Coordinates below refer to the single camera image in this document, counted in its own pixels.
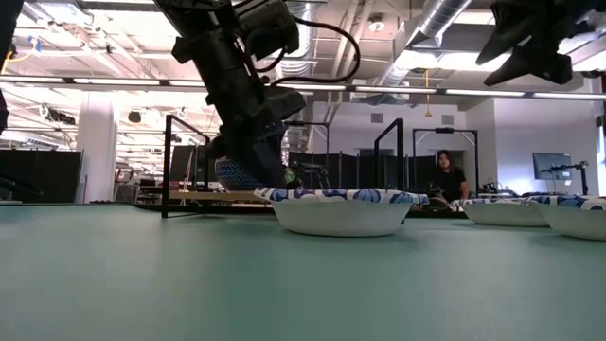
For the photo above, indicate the silver ceiling duct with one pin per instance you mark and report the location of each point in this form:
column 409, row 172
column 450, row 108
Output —
column 440, row 19

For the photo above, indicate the black background frame rig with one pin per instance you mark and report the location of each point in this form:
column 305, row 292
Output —
column 445, row 130
column 308, row 123

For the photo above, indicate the navy grey patterned bowl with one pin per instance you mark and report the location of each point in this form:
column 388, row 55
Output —
column 234, row 177

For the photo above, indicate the white pillar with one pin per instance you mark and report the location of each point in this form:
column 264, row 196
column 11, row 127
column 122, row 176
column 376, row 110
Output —
column 97, row 151

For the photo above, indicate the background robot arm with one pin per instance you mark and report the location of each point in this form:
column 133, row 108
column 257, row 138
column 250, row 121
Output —
column 310, row 170

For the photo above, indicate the black partition wall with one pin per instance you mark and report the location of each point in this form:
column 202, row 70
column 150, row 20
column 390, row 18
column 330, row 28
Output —
column 42, row 175

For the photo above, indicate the blue white paper bowl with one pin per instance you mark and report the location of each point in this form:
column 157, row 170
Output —
column 341, row 218
column 577, row 222
column 502, row 215

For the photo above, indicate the wooden shelf with black frame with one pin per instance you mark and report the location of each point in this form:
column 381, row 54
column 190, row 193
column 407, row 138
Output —
column 213, row 195

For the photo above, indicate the dark monitor screen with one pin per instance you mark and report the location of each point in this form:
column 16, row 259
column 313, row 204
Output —
column 551, row 166

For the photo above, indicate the person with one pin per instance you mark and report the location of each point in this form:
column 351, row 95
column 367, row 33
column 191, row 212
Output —
column 450, row 182

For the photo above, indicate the green table mat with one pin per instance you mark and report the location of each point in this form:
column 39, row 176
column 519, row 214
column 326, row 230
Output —
column 237, row 284

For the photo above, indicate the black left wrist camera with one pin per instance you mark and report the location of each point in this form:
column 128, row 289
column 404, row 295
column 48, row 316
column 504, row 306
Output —
column 270, row 28

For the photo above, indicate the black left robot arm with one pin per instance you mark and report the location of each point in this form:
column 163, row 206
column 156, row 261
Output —
column 203, row 19

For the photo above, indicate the long ceiling light strip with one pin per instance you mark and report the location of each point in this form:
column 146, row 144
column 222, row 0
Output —
column 402, row 89

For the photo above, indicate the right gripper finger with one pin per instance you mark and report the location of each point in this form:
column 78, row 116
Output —
column 504, row 42
column 544, row 70

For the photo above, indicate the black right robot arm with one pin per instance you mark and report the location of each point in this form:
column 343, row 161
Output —
column 592, row 8

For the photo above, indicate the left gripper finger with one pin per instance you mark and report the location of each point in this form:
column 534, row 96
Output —
column 272, row 161
column 237, row 149

